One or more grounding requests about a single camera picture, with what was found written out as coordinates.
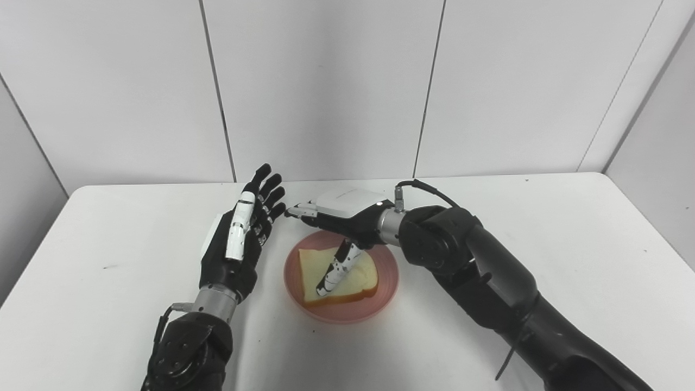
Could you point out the pink round plate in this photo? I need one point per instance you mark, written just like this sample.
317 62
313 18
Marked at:
380 282

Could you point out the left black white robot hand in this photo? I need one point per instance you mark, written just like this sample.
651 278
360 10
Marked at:
239 244

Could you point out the slice of bread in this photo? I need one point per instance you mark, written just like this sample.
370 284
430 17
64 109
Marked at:
355 279

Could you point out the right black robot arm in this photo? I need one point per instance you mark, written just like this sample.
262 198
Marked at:
488 282

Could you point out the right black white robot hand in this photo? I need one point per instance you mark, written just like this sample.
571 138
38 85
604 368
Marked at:
347 217

